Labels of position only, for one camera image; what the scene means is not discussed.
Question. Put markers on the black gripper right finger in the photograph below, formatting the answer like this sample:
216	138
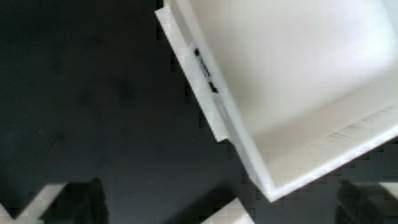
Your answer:
369	203

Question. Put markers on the white drawer cabinet frame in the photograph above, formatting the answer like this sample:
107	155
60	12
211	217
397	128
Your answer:
290	62

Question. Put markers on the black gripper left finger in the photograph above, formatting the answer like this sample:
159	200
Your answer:
70	203

